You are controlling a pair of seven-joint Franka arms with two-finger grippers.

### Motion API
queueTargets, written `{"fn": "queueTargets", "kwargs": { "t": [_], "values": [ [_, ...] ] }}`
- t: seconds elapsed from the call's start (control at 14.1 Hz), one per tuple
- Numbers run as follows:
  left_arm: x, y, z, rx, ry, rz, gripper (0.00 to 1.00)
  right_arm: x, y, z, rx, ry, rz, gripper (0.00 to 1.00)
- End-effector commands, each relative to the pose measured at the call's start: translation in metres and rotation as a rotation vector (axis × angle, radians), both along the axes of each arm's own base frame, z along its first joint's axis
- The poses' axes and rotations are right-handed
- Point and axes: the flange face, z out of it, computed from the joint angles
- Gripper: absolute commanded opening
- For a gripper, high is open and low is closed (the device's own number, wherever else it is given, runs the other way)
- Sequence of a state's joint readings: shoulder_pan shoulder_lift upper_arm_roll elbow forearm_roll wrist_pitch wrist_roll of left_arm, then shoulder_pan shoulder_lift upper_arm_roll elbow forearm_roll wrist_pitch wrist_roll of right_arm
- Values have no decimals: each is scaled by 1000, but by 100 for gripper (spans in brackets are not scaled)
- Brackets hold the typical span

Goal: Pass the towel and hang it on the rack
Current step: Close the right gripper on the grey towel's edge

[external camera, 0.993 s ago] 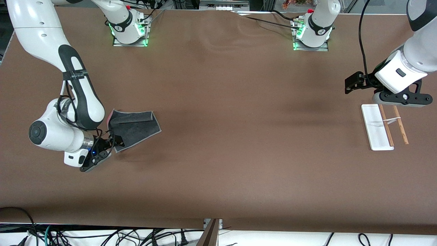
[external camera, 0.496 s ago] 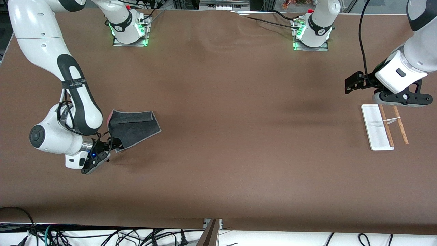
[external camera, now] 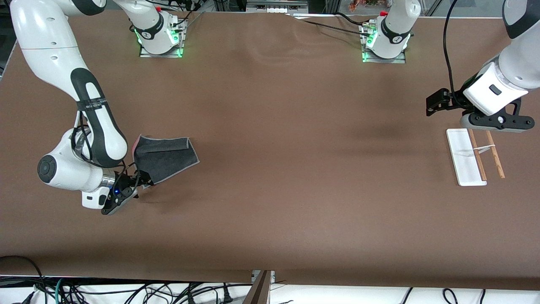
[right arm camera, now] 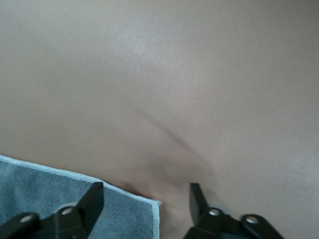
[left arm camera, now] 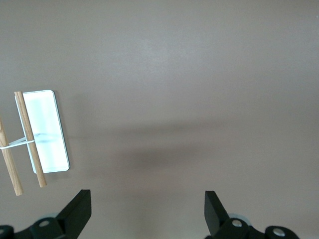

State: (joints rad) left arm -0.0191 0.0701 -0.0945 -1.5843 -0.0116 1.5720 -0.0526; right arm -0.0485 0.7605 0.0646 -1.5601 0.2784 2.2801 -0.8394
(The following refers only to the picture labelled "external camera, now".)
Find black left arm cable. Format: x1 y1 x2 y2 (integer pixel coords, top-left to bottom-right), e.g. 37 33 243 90
442 0 461 102

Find thick black floor cable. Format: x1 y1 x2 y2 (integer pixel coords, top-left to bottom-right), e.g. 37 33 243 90
0 255 45 304

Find grey towel with pink underside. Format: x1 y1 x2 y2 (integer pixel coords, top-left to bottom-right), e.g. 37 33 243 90
132 135 200 187

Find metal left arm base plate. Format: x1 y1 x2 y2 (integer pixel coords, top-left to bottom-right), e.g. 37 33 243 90
362 23 407 64

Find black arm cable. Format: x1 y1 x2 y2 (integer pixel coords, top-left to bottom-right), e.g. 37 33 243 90
70 99 140 199
442 0 461 102

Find long black table cable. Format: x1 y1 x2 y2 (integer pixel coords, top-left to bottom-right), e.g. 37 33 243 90
287 15 374 38

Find short black table cable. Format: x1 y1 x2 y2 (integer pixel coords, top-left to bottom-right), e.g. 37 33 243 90
335 12 372 28

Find orange plastic objects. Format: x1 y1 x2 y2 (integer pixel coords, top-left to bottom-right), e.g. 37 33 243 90
348 0 393 11

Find white and wooden towel rack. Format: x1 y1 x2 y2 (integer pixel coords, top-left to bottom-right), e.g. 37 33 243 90
446 128 505 187

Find metal frame post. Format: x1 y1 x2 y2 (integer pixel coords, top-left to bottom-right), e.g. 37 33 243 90
244 270 275 304

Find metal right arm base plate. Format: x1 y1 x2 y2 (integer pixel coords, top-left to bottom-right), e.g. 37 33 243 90
139 21 184 58

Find brown table cover sheet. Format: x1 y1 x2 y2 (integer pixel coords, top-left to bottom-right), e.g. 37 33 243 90
0 8 540 291

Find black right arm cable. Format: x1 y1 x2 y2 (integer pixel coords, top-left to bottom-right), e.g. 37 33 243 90
70 99 140 199

